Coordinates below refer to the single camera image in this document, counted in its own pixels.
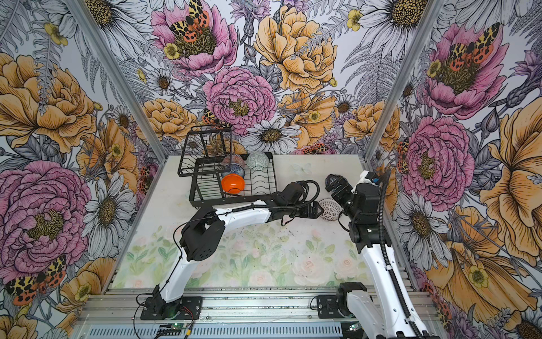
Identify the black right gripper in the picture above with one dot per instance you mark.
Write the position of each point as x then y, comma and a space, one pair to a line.
346, 187

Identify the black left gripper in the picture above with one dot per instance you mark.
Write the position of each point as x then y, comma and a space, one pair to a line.
313, 215

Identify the white brown lattice bowl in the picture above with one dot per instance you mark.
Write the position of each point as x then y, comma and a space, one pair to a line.
331, 210

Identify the green patterned ceramic bowl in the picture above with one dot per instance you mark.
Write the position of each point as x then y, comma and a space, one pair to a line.
257, 161

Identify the orange plastic bowl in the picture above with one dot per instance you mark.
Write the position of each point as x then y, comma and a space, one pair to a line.
232, 184

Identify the blue floral ceramic bowl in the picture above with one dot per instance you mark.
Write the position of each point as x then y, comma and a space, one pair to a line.
237, 170

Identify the red patterned ceramic bowl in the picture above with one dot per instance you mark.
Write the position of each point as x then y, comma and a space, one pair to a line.
234, 159

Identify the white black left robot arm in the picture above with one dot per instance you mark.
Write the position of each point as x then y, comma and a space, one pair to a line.
202, 234

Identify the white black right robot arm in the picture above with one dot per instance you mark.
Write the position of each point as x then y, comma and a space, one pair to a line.
364, 205

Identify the green circuit board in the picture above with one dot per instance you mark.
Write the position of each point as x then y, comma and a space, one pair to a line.
174, 326

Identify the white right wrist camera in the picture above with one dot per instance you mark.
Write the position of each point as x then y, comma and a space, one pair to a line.
368, 177

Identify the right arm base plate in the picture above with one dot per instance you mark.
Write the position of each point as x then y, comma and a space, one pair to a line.
327, 307

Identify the black wire dish rack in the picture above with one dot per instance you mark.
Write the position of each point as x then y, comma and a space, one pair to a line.
202, 154

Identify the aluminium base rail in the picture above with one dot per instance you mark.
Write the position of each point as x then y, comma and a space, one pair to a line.
231, 313

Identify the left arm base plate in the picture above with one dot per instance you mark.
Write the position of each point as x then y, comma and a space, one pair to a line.
186, 308

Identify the right aluminium corner post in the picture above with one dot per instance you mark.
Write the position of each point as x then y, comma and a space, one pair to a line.
428, 20

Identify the aluminium corner post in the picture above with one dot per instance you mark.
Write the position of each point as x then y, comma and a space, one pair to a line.
97, 41
428, 20

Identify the left aluminium corner post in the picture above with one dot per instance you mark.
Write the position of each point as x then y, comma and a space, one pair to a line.
97, 41

